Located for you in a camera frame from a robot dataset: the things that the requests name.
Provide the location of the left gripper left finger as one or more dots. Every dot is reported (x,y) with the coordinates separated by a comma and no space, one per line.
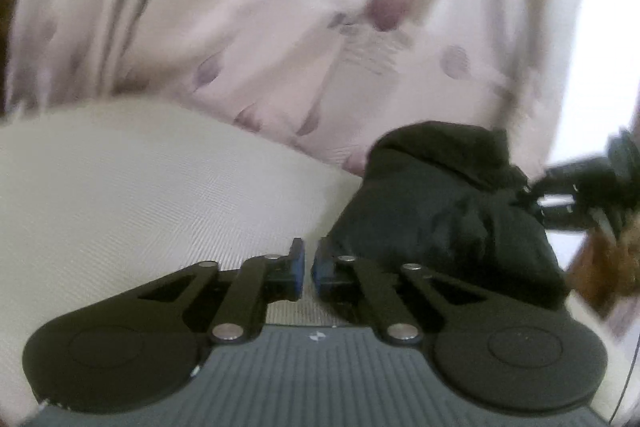
(142,345)

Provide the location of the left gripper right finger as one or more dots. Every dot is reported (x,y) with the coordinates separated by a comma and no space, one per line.
(491,349)

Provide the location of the black garment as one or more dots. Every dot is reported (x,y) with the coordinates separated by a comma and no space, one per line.
(446,196)

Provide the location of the right hand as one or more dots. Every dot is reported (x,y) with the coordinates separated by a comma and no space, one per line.
(606,268)

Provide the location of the cream bed mattress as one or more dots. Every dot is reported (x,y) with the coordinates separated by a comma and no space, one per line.
(102,198)

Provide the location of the floral pink curtain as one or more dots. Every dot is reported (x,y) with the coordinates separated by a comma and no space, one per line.
(328,77)

